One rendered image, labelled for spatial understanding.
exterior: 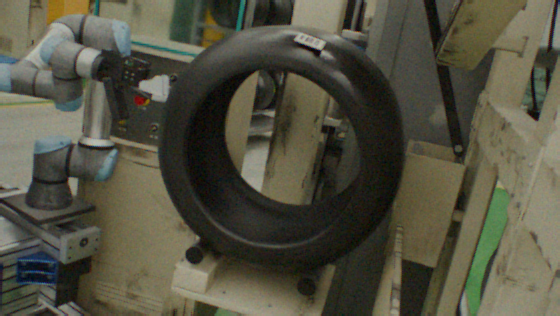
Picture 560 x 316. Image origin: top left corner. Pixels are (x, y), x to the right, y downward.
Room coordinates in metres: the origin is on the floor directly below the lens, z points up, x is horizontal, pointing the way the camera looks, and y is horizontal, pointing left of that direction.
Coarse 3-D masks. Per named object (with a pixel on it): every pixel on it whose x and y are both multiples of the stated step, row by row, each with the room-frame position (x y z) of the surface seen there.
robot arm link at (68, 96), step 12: (48, 72) 1.42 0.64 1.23; (36, 84) 1.39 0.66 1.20; (48, 84) 1.39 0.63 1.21; (60, 84) 1.39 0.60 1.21; (72, 84) 1.40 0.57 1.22; (36, 96) 1.40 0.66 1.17; (48, 96) 1.40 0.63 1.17; (60, 96) 1.40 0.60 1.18; (72, 96) 1.41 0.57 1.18; (60, 108) 1.42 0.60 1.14; (72, 108) 1.42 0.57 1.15
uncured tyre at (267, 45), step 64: (192, 64) 1.24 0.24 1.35; (256, 64) 1.18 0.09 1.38; (320, 64) 1.17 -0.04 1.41; (192, 128) 1.45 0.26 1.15; (384, 128) 1.15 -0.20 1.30; (192, 192) 1.20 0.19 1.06; (256, 192) 1.48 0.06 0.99; (384, 192) 1.15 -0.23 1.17; (256, 256) 1.18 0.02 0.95; (320, 256) 1.15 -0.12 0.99
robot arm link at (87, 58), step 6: (84, 54) 1.36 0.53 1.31; (90, 54) 1.36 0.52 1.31; (96, 54) 1.36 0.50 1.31; (78, 60) 1.35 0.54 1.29; (84, 60) 1.35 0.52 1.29; (90, 60) 1.35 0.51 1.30; (78, 66) 1.35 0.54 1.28; (84, 66) 1.35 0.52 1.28; (90, 66) 1.34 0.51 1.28; (78, 72) 1.36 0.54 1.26; (84, 72) 1.35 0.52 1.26; (90, 72) 1.35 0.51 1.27; (90, 78) 1.36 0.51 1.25
